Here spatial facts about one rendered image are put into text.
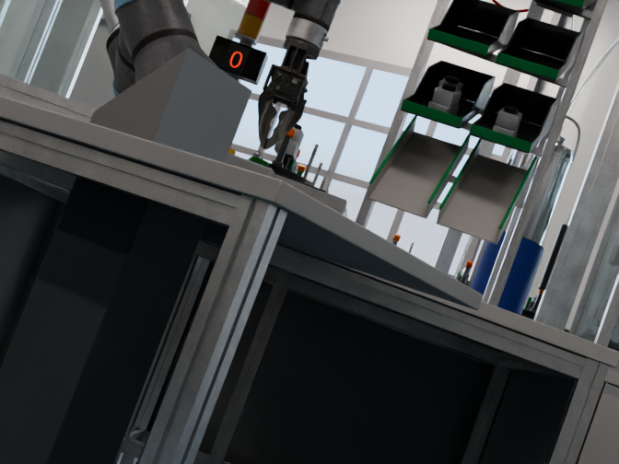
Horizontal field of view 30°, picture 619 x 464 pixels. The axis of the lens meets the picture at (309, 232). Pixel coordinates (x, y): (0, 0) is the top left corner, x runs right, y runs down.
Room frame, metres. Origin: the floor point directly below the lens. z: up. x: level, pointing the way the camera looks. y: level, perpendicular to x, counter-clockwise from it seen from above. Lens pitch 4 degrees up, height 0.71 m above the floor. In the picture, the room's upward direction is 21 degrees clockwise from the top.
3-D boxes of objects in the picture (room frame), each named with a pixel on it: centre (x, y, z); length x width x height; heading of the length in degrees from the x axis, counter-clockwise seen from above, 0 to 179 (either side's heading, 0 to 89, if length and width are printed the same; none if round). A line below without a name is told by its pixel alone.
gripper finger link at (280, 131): (2.21, 0.13, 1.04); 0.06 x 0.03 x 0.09; 176
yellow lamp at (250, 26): (2.58, 0.29, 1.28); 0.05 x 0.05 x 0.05
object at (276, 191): (1.93, 0.25, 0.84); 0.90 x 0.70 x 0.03; 58
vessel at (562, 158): (3.20, -0.55, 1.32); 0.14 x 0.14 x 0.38
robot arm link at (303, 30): (2.22, 0.14, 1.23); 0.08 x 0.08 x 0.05
